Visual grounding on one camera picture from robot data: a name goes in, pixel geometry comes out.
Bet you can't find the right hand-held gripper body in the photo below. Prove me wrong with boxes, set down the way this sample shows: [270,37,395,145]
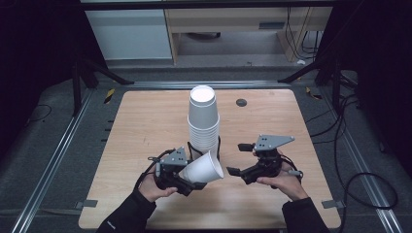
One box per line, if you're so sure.
[245,134,296,185]

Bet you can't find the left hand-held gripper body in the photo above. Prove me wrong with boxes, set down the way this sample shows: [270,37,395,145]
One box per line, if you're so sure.
[154,147,189,197]

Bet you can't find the single white paper cup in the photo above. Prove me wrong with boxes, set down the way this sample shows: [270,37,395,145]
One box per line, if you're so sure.
[178,150,224,184]

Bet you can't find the black wire cup holder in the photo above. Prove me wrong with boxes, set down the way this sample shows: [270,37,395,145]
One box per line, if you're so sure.
[187,135,223,163]

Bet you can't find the stack of white paper cups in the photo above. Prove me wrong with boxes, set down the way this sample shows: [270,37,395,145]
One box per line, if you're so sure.
[187,84,221,162]

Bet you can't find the person's left hand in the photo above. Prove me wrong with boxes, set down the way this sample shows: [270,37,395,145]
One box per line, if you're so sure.
[138,172,180,204]

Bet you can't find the person's right hand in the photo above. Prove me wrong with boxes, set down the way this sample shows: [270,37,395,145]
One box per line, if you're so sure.
[256,150,309,202]

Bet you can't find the yellow black tape strip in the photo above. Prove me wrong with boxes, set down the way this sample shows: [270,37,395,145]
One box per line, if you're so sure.
[305,86,324,101]
[103,87,117,105]

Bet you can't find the black metal stand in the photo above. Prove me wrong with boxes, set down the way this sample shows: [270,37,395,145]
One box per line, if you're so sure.
[71,54,136,117]
[277,48,345,112]

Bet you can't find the light wooden desk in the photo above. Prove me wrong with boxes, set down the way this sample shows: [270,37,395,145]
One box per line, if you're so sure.
[163,7,334,64]

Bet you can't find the white cabinet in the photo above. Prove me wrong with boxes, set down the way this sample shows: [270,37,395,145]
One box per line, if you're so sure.
[85,9,173,61]

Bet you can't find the black curtain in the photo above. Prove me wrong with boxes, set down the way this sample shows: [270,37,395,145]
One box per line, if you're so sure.
[0,0,98,156]
[319,0,412,178]

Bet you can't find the left hand-held gripper black cable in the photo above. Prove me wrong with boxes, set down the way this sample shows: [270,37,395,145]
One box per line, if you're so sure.
[133,149,176,192]

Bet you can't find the hand-held gripper black cable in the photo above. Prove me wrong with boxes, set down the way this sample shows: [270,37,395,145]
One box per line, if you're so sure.
[281,154,305,180]
[133,149,176,192]

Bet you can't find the right hand-held gripper black cable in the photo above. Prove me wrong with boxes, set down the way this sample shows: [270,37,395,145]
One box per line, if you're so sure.
[281,154,305,180]

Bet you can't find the grey metal bracket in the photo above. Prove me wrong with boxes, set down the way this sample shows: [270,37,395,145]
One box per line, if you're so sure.
[321,199,345,210]

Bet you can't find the bundle of black floor cables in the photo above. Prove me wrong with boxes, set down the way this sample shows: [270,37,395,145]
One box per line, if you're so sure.
[305,92,361,148]

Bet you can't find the aluminium floor rail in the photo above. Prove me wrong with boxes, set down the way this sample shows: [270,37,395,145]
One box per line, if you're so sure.
[320,86,404,233]
[11,88,94,233]
[124,80,290,90]

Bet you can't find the black cables under desk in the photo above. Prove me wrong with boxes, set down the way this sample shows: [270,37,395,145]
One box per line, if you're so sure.
[285,7,325,61]

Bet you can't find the looped black floor cable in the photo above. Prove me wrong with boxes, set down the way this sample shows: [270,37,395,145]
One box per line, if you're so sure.
[338,172,399,233]

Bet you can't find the thin black floor cable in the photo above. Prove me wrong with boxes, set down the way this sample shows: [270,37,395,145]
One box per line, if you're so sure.
[27,103,53,126]

